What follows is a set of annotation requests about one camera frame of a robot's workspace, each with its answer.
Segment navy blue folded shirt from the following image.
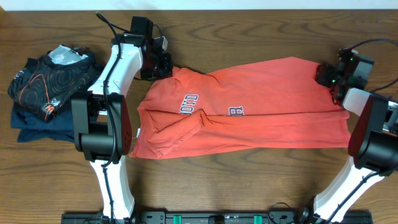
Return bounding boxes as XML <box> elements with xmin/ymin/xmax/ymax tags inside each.
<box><xmin>11</xmin><ymin>99</ymin><xmax>74</xmax><ymax>142</ymax></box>

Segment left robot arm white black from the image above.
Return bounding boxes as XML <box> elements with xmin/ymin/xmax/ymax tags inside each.
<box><xmin>62</xmin><ymin>16</ymin><xmax>173</xmax><ymax>223</ymax></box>

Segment black orange patterned folded shirt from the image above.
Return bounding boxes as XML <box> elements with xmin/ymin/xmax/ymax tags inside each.
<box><xmin>8</xmin><ymin>45</ymin><xmax>103</xmax><ymax>122</ymax></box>

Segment red printed t-shirt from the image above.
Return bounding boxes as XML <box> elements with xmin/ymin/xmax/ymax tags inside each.
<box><xmin>131</xmin><ymin>57</ymin><xmax>351</xmax><ymax>159</ymax></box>

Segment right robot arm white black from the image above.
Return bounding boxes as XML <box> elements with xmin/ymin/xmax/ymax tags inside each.
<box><xmin>296</xmin><ymin>48</ymin><xmax>397</xmax><ymax>223</ymax></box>

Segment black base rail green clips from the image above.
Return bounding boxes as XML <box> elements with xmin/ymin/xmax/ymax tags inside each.
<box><xmin>60</xmin><ymin>207</ymin><xmax>374</xmax><ymax>224</ymax></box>

